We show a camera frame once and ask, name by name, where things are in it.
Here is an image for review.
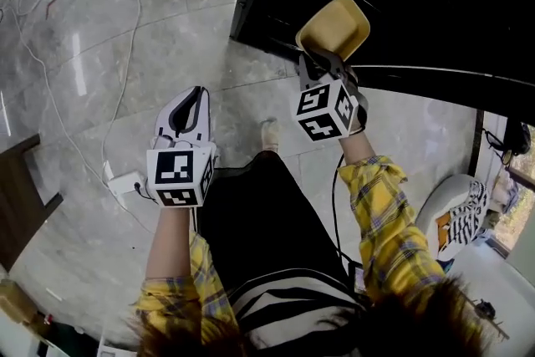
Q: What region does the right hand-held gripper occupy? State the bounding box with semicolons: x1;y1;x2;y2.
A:
290;48;360;144

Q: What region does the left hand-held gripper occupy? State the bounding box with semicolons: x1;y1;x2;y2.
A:
145;85;219;209

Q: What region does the yellow bowl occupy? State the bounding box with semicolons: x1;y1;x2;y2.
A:
294;0;372;60

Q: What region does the person's right forearm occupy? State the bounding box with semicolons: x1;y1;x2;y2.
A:
337;131;448;298

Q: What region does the person's left forearm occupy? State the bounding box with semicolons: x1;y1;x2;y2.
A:
140;204;201;306

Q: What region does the person's right hand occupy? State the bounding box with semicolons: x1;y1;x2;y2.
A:
339;63;369;136

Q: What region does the person's beige shoe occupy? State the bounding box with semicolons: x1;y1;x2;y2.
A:
259;118;280;152

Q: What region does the white power adapter with cable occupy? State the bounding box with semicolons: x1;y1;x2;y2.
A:
107;172;147;197

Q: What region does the person's black skirt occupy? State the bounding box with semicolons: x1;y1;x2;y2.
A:
196;150;356;293

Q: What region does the person's yellow plaid shirt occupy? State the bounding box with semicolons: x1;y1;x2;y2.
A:
133;154;482;348

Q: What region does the white round ottoman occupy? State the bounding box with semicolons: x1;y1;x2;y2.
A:
415;173;491;264

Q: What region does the dark wooden stool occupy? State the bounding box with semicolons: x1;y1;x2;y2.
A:
0;132;64;273

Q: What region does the orange cloth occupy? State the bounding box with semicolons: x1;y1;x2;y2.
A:
436;212;452;247

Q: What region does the black backpack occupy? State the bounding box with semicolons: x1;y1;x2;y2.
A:
482;119;532;164

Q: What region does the black white striped cloth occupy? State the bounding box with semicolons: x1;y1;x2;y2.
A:
443;179;491;246

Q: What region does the person's striped shirt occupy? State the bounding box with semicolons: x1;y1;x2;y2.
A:
227;267;369;350

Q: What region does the brown cardboard box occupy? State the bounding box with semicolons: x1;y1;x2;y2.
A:
0;278;39;325

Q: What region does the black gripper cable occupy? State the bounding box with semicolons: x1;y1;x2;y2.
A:
331;153;364;268

